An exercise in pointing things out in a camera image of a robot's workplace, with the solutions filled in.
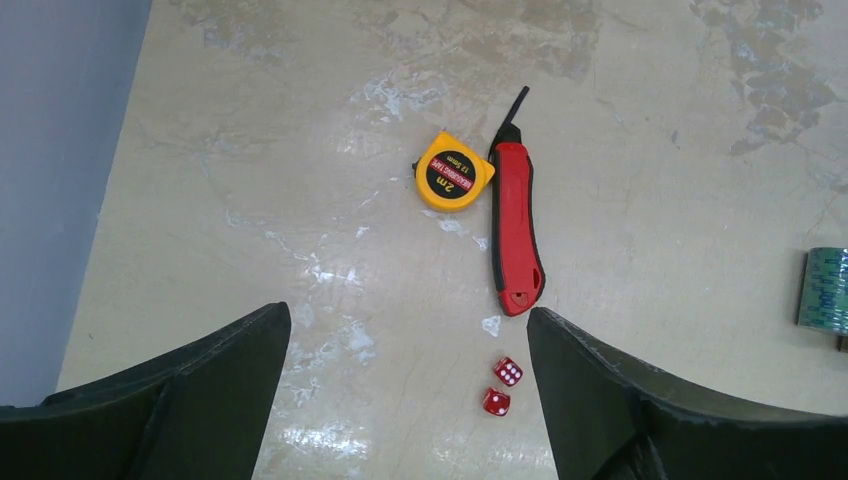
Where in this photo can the green poker chip stack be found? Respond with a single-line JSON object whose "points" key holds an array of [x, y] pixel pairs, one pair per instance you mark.
{"points": [[823, 299]]}

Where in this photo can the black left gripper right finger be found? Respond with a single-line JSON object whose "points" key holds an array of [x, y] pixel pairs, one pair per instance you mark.
{"points": [[610, 415]]}

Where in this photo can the yellow tape measure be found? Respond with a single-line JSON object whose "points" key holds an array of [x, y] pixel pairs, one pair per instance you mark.
{"points": [[450, 176]]}

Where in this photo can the red die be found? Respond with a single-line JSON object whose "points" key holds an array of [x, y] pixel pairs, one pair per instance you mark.
{"points": [[507, 371], [496, 402]]}

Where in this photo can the red utility knife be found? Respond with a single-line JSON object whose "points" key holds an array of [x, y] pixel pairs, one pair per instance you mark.
{"points": [[517, 269]]}

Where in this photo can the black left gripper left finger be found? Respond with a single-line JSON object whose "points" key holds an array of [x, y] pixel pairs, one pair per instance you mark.
{"points": [[197, 412]]}

